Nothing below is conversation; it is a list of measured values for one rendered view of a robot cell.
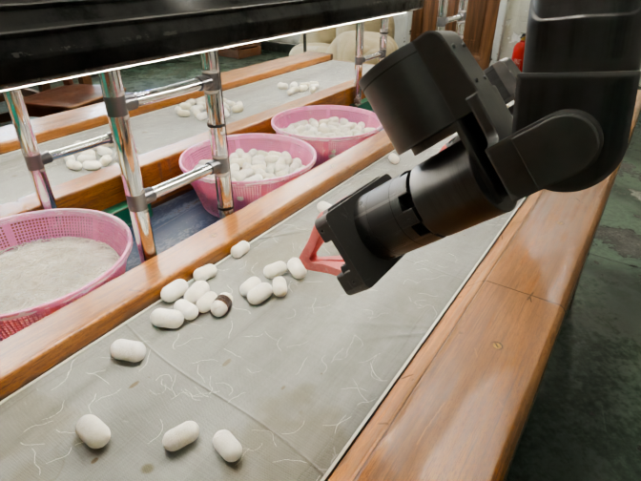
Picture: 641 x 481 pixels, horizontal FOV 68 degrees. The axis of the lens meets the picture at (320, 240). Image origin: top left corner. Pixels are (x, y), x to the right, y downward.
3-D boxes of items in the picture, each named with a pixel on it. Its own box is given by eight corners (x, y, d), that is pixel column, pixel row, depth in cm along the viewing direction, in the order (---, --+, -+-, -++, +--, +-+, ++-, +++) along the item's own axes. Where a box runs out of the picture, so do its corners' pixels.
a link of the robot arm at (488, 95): (614, 159, 24) (619, 132, 31) (505, -47, 23) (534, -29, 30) (418, 245, 31) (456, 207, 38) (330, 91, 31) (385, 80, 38)
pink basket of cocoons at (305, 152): (328, 178, 108) (329, 137, 103) (297, 237, 85) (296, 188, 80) (217, 168, 113) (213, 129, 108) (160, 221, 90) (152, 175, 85)
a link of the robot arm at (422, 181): (515, 218, 29) (540, 189, 33) (460, 117, 29) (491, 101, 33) (424, 253, 34) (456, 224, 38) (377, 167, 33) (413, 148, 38)
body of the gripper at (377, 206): (307, 224, 36) (378, 184, 31) (373, 180, 43) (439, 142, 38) (351, 296, 37) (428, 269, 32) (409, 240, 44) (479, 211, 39)
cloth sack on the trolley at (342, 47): (408, 80, 398) (413, 31, 378) (362, 98, 346) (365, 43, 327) (351, 72, 425) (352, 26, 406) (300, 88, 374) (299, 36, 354)
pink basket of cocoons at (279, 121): (399, 152, 122) (403, 115, 117) (344, 188, 103) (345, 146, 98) (313, 134, 135) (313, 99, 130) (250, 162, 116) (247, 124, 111)
